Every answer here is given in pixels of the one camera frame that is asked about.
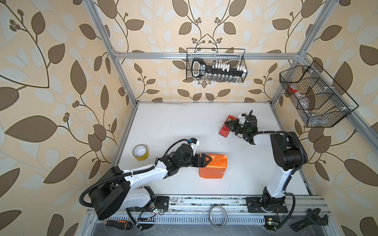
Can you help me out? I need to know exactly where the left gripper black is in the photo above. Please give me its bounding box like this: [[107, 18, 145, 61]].
[[179, 153, 213, 169]]

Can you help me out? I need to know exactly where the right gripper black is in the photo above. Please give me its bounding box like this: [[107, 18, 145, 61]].
[[224, 118, 248, 136]]

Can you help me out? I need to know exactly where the yellow orange wrapping paper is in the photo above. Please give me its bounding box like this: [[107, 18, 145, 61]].
[[199, 154, 227, 179]]

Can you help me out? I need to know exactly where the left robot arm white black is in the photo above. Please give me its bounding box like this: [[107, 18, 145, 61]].
[[79, 138, 212, 220]]

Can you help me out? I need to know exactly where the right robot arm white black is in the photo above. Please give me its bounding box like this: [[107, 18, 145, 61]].
[[224, 111, 308, 212]]

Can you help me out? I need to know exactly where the red tape dispenser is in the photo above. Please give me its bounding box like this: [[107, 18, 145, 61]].
[[219, 116, 236, 138]]

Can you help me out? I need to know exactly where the orange black screwdriver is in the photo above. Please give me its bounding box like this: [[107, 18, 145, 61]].
[[105, 220, 132, 230]]

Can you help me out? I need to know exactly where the black adjustable wrench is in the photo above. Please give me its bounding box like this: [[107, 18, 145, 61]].
[[291, 208, 328, 232]]

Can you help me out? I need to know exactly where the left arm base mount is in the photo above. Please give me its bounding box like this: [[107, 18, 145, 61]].
[[129, 196, 170, 213]]

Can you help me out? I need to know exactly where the metal ring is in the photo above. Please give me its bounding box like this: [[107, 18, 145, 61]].
[[209, 205, 228, 228]]

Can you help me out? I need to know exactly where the black wire basket back wall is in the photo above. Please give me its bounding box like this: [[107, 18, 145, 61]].
[[186, 47, 248, 83]]

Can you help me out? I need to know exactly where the black wire basket wall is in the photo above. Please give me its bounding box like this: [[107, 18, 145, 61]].
[[186, 47, 248, 83], [280, 61, 359, 128]]

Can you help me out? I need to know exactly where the socket set black rail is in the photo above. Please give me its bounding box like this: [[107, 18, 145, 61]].
[[189, 58, 248, 78]]

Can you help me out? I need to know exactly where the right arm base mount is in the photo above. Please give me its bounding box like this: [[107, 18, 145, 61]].
[[246, 197, 288, 213]]

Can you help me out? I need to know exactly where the black wire basket right wall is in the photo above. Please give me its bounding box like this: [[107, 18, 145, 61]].
[[280, 61, 359, 128]]

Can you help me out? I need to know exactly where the aluminium front rail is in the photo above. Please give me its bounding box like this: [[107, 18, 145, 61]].
[[103, 195, 332, 226]]

